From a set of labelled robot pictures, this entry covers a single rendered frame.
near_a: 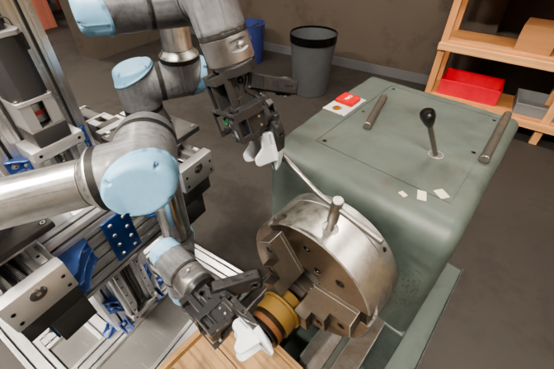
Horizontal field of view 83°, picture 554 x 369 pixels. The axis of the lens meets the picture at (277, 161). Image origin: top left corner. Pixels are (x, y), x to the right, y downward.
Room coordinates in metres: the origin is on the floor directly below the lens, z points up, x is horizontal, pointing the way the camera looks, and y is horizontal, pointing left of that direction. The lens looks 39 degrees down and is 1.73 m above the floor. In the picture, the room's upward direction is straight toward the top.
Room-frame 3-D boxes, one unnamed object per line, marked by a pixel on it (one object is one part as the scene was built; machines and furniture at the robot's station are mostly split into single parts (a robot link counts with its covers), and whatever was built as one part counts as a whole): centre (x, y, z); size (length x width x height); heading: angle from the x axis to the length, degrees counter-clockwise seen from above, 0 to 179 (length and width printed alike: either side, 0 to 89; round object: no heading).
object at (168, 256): (0.43, 0.25, 1.08); 0.11 x 0.08 x 0.09; 47
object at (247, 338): (0.25, 0.05, 1.10); 0.09 x 0.06 x 0.03; 47
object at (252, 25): (4.54, 0.36, 0.29); 0.50 x 0.46 x 0.58; 52
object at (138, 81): (0.87, 0.41, 1.33); 0.13 x 0.12 x 0.14; 115
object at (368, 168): (0.73, -0.35, 1.06); 0.59 x 0.48 x 0.39; 138
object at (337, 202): (0.40, -0.11, 1.26); 0.02 x 0.02 x 0.12
